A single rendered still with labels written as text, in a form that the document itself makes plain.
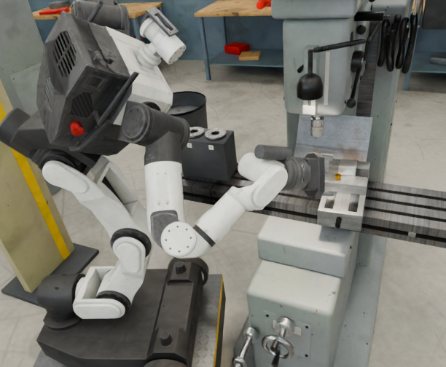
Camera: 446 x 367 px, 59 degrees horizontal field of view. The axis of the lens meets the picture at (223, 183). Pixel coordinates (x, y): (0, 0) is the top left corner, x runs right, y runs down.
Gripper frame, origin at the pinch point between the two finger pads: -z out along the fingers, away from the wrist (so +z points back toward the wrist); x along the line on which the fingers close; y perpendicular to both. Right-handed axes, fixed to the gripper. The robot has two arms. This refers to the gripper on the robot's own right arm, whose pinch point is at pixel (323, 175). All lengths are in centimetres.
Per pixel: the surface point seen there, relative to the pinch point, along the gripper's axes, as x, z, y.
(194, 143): 16, -1, 68
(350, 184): -2.0, -32.9, 14.4
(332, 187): -2.9, -30.4, 20.4
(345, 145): 16, -61, 37
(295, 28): 44.4, 1.1, 9.0
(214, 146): 14, -6, 61
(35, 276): -57, 31, 206
